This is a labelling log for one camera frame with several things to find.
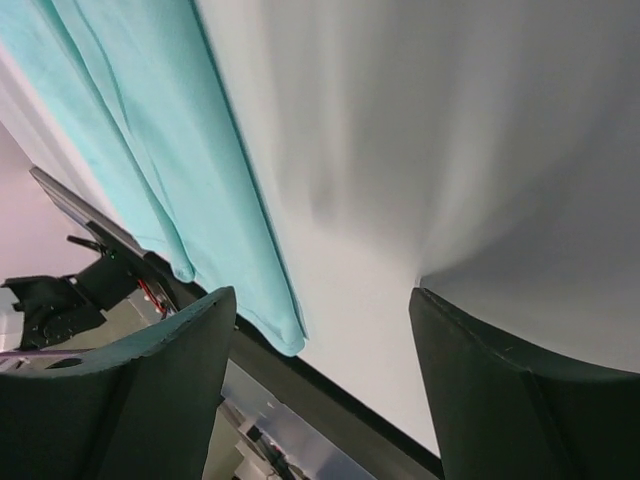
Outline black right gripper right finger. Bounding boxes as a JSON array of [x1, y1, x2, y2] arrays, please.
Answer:
[[409, 288, 639, 479]]

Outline teal t shirt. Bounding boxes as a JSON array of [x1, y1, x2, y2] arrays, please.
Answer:
[[1, 1, 305, 356]]

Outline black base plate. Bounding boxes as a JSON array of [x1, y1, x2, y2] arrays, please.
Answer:
[[30, 167, 444, 479]]

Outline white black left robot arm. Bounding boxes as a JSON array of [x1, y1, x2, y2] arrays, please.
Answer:
[[1, 236, 148, 361]]

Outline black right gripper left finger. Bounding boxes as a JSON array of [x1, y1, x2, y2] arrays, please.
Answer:
[[1, 287, 236, 479]]

